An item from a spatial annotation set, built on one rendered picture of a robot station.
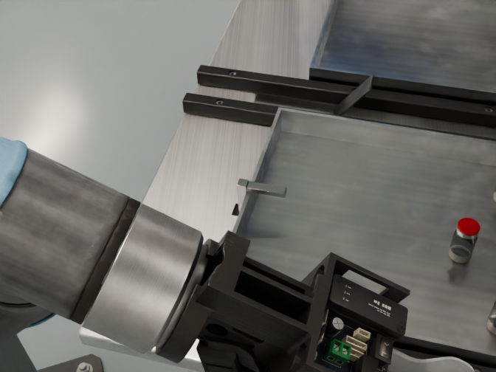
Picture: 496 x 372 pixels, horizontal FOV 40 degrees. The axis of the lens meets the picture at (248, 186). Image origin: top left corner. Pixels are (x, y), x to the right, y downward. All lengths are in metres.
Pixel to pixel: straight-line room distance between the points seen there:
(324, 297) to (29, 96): 2.06
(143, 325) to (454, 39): 0.70
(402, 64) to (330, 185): 0.23
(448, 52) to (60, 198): 0.68
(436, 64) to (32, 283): 0.67
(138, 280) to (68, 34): 2.28
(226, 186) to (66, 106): 1.58
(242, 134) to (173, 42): 1.69
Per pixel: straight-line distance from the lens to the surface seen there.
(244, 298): 0.34
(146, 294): 0.35
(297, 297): 0.36
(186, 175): 0.76
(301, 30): 0.96
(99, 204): 0.36
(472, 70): 0.92
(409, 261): 0.69
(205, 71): 0.86
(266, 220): 0.71
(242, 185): 0.68
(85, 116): 2.23
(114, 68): 2.40
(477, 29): 0.99
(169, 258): 0.35
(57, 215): 0.35
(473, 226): 0.67
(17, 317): 0.46
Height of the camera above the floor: 1.43
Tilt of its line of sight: 48 degrees down
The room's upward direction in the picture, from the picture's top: 3 degrees counter-clockwise
